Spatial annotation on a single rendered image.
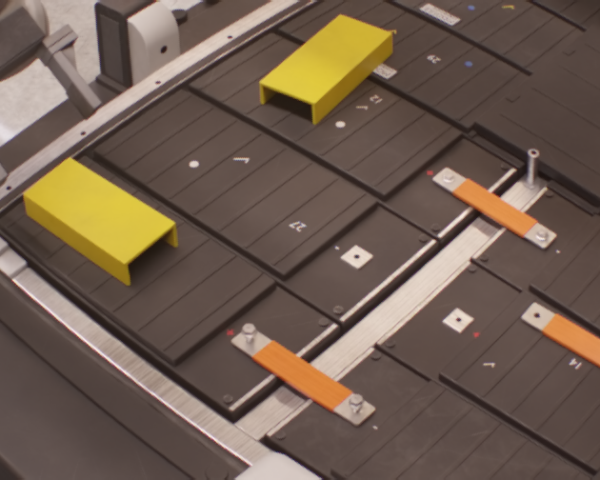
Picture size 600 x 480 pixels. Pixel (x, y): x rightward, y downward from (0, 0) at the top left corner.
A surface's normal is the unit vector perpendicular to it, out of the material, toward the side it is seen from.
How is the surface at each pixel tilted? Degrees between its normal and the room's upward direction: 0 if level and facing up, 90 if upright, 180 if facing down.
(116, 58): 90
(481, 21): 0
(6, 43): 35
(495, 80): 0
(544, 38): 0
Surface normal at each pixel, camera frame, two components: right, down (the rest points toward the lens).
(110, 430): -0.04, -0.72
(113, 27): -0.68, 0.53
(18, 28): 0.40, -0.34
